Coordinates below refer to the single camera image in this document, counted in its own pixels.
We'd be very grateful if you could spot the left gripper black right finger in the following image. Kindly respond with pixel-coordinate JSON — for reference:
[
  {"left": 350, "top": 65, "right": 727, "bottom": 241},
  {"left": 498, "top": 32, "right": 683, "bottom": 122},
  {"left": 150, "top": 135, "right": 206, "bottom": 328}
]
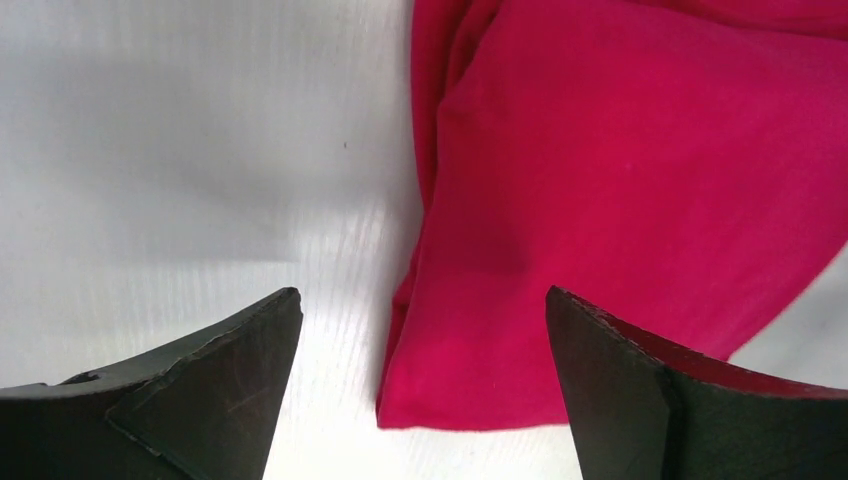
[{"left": 546, "top": 287, "right": 847, "bottom": 479}]

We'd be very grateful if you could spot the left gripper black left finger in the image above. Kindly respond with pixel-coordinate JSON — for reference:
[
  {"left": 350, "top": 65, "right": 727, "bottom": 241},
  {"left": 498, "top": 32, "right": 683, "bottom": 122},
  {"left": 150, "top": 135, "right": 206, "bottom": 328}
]
[{"left": 1, "top": 288, "right": 303, "bottom": 479}]

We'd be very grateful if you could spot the crimson red t shirt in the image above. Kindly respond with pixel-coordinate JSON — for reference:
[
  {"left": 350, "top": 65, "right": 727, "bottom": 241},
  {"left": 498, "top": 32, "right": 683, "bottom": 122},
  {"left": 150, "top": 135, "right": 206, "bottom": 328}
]
[{"left": 376, "top": 1, "right": 847, "bottom": 431}]

